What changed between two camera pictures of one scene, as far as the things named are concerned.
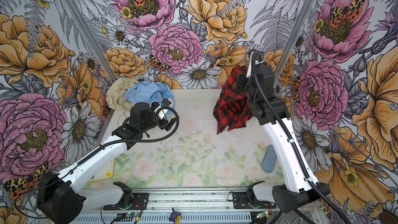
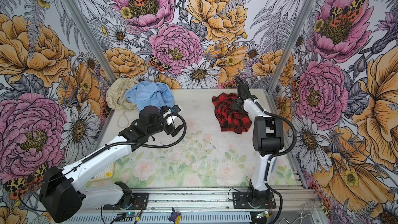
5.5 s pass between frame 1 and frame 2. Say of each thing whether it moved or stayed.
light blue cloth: stayed
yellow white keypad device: stayed
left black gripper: moved
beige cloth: stayed
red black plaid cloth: moved
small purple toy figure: stayed
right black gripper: moved
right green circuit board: stayed
